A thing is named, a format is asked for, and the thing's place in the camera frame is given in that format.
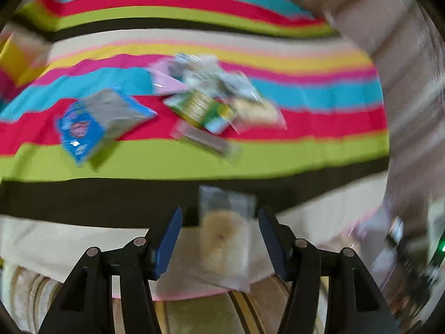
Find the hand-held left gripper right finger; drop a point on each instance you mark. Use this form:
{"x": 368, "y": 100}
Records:
{"x": 273, "y": 247}

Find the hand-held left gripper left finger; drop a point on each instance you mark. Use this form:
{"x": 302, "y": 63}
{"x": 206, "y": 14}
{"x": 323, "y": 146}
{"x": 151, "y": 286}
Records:
{"x": 167, "y": 240}

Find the clear round cake packet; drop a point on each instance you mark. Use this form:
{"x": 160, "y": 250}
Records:
{"x": 224, "y": 236}

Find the grey clear snack packet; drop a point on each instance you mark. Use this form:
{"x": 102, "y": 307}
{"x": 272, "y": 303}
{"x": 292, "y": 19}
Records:
{"x": 208, "y": 141}

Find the green pea snack packet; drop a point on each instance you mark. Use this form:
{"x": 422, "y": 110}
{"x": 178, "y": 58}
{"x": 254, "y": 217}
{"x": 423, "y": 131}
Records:
{"x": 200, "y": 111}

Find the clear bread packet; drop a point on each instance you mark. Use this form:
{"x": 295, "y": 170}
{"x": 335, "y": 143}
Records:
{"x": 259, "y": 111}

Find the blue cartoon snack packet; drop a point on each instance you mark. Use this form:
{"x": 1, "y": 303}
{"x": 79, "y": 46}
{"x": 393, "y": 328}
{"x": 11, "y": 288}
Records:
{"x": 87, "y": 125}

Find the pink snack packet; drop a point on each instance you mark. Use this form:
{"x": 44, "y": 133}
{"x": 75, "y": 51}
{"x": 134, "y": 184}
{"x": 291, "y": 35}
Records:
{"x": 167, "y": 80}

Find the colourful striped blanket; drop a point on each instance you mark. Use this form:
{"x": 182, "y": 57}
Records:
{"x": 243, "y": 167}

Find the beige curtain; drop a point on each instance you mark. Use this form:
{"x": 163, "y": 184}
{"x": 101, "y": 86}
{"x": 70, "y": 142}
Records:
{"x": 399, "y": 59}

